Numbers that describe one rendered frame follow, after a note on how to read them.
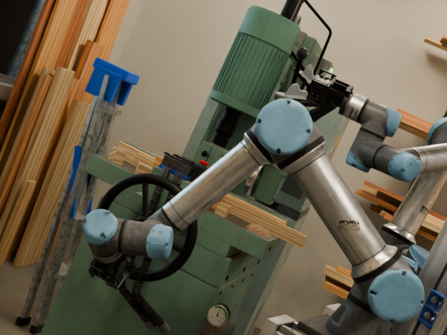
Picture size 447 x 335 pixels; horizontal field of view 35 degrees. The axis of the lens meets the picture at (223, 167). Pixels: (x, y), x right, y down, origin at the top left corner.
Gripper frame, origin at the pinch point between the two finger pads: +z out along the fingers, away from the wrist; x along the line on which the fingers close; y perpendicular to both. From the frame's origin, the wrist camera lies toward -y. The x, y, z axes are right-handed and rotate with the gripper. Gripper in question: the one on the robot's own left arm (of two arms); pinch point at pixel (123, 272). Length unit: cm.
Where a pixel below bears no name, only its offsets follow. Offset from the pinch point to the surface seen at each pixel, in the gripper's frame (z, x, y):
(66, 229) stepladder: 98, -61, -29
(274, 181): 30, 17, -58
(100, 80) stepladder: 66, -74, -83
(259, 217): 22, 20, -40
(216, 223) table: 11.2, 12.1, -27.9
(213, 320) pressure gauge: 17.5, 24.0, -4.5
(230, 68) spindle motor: -2, -6, -70
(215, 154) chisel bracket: 13, 0, -48
